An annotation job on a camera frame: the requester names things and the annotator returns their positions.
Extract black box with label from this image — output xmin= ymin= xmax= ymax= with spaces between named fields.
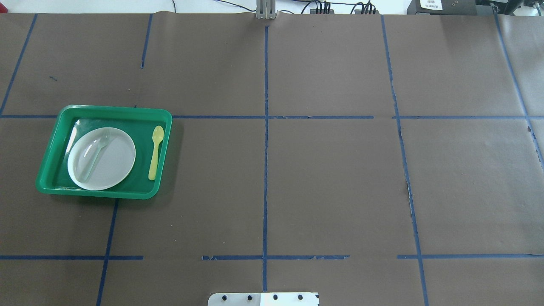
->
xmin=406 ymin=0 xmax=477 ymax=16

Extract white round plate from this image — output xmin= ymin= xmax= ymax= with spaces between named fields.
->
xmin=67 ymin=127 xmax=136 ymax=190

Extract white metal base plate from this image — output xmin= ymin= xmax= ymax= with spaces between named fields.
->
xmin=207 ymin=292 xmax=320 ymax=306

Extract grey aluminium post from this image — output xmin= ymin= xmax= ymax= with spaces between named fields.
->
xmin=255 ymin=0 xmax=278 ymax=20

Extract yellow plastic spoon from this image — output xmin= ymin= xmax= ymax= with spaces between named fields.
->
xmin=148 ymin=125 xmax=164 ymax=181

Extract green plastic tray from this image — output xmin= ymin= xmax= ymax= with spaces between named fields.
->
xmin=36 ymin=106 xmax=173 ymax=200

